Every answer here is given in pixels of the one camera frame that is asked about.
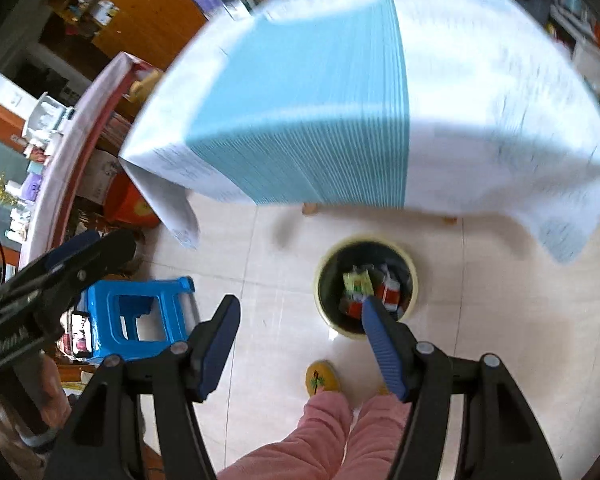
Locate red snack bag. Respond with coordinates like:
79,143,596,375
339,264,401,321

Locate green black snack packet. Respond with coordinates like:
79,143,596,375
342,268,375,302

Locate yellow rimmed black trash bin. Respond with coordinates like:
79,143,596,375
314,235,419,339

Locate person's left hand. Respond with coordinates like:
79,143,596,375
0,353,71,479

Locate red plastic bucket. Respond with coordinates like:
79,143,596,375
104,172,160,229

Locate pink covered side table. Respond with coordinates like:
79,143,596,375
18,52,154,269

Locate blue plastic stool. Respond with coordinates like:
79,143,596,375
83,276,195,363

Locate left yellow slipper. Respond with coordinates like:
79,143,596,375
306,360,341,398

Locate pink trouser legs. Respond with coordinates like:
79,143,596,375
218,391,411,479

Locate wooden cabinet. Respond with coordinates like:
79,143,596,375
40,0,207,79

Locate white teal tree tablecloth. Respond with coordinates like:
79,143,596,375
120,0,600,263

